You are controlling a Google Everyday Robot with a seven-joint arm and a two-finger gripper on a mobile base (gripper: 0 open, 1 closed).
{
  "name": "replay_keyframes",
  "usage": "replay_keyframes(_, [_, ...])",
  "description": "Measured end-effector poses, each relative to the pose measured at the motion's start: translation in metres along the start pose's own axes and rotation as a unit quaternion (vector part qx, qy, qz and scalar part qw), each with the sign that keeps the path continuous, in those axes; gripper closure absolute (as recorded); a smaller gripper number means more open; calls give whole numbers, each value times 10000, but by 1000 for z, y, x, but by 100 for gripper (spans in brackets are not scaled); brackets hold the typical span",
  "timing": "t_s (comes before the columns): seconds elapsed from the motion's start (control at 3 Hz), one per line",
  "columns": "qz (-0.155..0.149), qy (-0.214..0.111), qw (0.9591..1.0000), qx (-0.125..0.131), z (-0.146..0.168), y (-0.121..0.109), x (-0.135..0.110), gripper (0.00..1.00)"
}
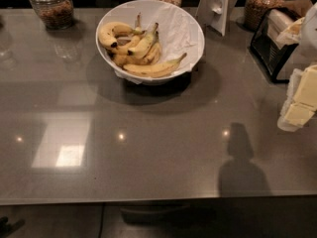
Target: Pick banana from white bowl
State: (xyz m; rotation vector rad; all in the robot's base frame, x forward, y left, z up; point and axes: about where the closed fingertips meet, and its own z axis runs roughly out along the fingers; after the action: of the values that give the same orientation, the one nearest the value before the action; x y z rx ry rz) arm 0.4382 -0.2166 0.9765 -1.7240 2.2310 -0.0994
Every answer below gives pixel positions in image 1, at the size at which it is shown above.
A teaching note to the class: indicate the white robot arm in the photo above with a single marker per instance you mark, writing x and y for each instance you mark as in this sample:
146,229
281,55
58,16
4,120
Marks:
308,40

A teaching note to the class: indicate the white bowl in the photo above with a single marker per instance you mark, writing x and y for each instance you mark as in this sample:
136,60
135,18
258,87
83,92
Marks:
150,10

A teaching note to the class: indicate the yellow banana underneath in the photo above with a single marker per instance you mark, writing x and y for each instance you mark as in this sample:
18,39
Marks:
151,57

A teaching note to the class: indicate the yellow banana back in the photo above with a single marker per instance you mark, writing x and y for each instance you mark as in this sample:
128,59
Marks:
123,46

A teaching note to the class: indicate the curled yellow banana left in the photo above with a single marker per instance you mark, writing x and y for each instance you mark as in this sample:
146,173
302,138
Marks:
109,32

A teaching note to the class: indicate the white napkins stack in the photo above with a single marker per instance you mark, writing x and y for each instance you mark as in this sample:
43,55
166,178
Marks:
282,30

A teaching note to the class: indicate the glass jar with cereal right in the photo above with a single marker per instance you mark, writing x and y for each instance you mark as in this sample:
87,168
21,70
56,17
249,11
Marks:
255,9

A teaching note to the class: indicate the white sign stand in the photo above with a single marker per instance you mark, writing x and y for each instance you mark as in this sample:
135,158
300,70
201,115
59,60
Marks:
218,14

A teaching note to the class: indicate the white paper liner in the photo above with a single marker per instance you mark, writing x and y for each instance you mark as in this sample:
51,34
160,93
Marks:
178,33

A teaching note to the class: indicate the glass jar with granola left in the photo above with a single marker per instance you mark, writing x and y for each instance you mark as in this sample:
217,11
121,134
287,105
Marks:
55,14

